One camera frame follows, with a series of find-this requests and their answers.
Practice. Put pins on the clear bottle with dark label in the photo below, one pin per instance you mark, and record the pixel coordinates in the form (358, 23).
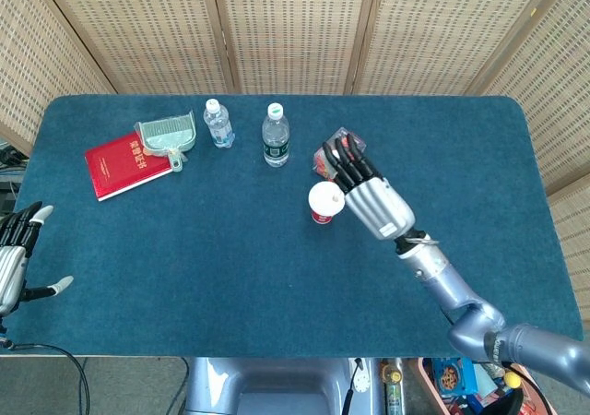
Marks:
(275, 138)

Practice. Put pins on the blue snack box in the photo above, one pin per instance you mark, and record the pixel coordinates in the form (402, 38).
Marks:
(454, 375)

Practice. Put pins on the clear bottle with blue label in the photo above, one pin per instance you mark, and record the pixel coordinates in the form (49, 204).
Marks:
(219, 126)

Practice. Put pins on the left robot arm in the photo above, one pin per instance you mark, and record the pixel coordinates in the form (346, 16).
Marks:
(2, 329)

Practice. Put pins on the yellow ball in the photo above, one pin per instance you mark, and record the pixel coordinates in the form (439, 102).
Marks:
(511, 380)

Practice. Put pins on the red cup with white lid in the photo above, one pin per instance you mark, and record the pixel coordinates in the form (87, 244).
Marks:
(320, 198)

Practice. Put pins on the grey-green plastic dustpan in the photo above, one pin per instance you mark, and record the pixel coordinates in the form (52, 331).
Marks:
(168, 133)

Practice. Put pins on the red hardcover book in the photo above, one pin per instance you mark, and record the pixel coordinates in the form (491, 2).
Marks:
(120, 166)

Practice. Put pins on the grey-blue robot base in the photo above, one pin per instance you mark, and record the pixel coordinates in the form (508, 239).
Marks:
(276, 387)

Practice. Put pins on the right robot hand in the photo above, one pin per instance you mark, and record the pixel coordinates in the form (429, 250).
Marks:
(378, 203)

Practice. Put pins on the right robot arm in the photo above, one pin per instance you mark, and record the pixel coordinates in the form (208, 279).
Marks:
(442, 276)

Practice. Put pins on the bottle with yellow cap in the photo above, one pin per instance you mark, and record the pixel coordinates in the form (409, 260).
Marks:
(392, 387)

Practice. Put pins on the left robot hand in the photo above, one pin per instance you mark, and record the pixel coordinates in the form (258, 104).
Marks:
(11, 272)

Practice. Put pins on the orange plastic crate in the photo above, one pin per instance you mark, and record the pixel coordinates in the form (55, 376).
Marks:
(421, 380)

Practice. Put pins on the black round object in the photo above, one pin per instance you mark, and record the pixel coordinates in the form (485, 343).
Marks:
(504, 406)

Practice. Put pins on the blue felt table cover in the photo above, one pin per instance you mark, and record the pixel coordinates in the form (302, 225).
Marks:
(230, 249)

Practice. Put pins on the clear box with red items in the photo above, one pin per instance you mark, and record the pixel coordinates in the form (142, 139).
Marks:
(319, 162)

